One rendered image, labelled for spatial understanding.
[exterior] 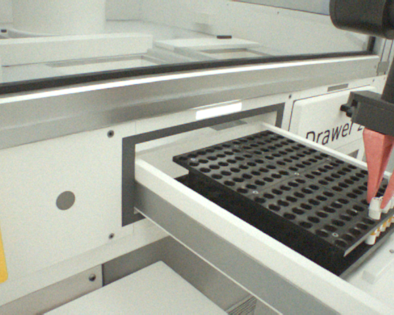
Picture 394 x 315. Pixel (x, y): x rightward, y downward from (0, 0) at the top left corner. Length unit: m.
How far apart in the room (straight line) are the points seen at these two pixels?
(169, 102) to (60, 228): 0.18
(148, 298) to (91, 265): 0.08
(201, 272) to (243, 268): 0.31
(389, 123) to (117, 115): 0.26
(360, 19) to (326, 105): 0.33
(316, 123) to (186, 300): 0.38
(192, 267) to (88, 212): 0.25
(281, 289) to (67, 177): 0.23
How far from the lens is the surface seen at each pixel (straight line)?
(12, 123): 0.38
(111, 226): 0.48
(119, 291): 0.48
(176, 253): 0.60
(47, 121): 0.38
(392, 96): 0.37
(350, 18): 0.41
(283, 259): 0.34
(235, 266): 0.38
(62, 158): 0.40
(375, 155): 0.38
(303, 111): 0.65
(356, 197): 0.45
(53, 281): 0.49
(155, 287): 0.49
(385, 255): 0.46
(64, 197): 0.42
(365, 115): 0.37
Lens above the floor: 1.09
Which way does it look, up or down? 24 degrees down
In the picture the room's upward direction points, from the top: 6 degrees clockwise
